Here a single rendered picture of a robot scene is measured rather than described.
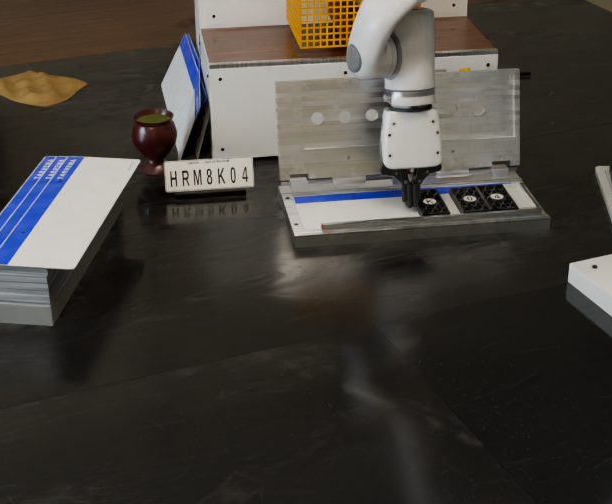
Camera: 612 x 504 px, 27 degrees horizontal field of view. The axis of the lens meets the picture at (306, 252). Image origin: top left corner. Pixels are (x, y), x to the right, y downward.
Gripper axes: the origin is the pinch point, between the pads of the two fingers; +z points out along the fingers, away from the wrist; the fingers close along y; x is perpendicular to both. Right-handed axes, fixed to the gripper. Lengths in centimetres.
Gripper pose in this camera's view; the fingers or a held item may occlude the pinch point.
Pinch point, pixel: (411, 194)
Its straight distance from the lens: 216.7
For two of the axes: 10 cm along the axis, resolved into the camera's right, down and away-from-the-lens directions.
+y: 9.9, -0.7, 1.3
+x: -1.5, -2.6, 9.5
